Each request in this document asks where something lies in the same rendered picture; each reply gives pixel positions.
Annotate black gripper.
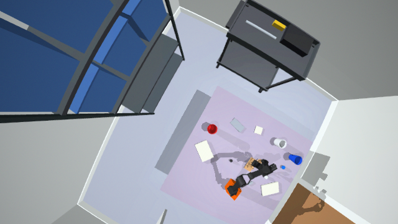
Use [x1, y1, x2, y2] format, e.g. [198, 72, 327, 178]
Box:
[251, 160, 262, 170]

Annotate blue cup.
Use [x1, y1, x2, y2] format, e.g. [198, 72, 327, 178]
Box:
[289, 154, 302, 165]

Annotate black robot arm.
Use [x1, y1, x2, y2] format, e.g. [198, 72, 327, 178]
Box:
[227, 159, 277, 197]

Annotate red plastic cup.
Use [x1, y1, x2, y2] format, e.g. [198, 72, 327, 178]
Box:
[207, 124, 218, 134]

